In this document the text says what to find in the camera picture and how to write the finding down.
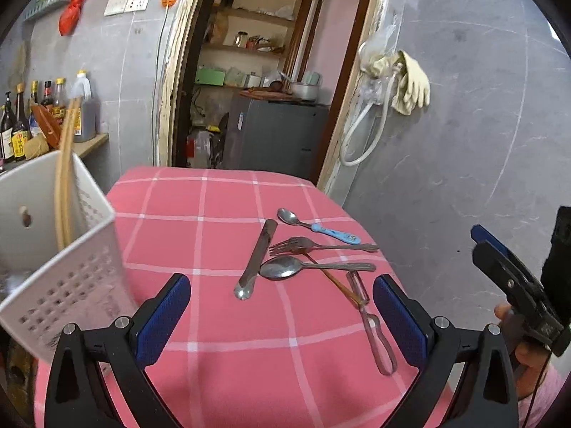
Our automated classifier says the steel knife handle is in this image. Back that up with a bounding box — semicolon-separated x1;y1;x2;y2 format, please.
234;218;278;300

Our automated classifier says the slim dark sauce bottle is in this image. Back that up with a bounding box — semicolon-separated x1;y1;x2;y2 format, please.
29;81;41;139

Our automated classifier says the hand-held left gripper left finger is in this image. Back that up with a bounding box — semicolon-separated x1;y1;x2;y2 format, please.
45;274;192;428

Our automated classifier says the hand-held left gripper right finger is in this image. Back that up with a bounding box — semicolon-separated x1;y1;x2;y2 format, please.
372;274;520;428

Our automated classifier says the person's right hand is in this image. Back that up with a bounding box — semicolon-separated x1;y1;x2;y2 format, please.
494;302;556;395

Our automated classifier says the green box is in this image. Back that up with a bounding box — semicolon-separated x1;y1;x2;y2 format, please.
195;66;226;86

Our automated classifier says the white wall switch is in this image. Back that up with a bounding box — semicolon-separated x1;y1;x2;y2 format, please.
104;0;133;17

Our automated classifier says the thin hanging cable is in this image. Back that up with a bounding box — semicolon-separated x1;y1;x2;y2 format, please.
152;6;172;167

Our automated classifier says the pile of red packets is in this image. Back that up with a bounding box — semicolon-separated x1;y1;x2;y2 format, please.
247;35;286;53

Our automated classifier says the beige fibre ball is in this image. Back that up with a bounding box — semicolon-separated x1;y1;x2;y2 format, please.
24;135;51;160

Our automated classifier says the grey wall shelf rack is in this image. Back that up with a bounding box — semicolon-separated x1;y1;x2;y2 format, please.
22;0;77;22

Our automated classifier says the person's right forearm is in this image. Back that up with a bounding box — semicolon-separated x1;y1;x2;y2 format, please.
517;362;571;428

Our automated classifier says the clear-handled peeler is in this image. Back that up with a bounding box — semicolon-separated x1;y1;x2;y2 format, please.
347;270;398;376

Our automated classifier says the white perforated utensil holder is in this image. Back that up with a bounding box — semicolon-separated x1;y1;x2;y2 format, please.
0;149;140;366

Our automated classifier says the wooden cutting board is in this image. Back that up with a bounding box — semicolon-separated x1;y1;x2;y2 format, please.
238;89;300;101

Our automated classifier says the orange plastic packet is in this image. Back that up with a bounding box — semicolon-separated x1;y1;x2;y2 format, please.
30;103;69;151

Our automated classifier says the steel spoon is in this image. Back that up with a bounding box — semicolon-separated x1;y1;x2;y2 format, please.
259;256;377;281

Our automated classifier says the pink checked tablecloth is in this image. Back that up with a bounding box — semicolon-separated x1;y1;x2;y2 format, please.
33;166;451;428

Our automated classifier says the dark pump dispenser bottle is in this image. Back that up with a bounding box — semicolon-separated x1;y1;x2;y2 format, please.
0;91;17;164

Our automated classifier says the brown paper bag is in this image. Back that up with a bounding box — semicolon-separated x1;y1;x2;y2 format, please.
211;11;228;44

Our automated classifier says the white flexible hose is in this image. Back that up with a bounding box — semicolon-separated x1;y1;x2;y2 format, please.
340;65;402;167

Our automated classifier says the red white floor container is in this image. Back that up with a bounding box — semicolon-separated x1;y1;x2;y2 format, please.
185;127;226;168

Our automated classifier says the beige hanging loofah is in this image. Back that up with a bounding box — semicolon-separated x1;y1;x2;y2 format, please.
9;42;28;83

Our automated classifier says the wooden shelf unit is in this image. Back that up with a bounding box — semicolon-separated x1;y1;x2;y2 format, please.
196;0;315;94

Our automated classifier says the pale wooden door frame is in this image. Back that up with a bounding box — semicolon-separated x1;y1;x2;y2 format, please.
154;0;395;193

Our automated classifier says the blue-handled small spoon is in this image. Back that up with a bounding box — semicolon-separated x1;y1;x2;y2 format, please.
277;208;361;245

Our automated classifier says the clear hanging plastic bag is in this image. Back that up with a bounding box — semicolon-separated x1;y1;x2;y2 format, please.
359;13;398;108

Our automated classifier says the steel fork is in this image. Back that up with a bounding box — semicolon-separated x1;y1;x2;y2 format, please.
269;236;380;257

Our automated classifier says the sauce bottle yellow cap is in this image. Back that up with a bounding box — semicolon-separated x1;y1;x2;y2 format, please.
52;77;69;121

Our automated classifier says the grey cabinet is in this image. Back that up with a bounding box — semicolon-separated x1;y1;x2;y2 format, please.
222;96;331;179

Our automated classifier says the steel pot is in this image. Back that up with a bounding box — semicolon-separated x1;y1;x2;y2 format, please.
290;81;319;102

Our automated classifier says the soy sauce bottle yellow label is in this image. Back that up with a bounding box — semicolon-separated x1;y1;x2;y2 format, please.
12;83;30;162

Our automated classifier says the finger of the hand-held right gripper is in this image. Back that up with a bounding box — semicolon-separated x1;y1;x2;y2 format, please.
473;241;565;335
470;225;520;261

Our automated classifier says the red plastic bag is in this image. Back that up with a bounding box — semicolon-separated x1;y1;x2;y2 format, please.
59;0;87;36

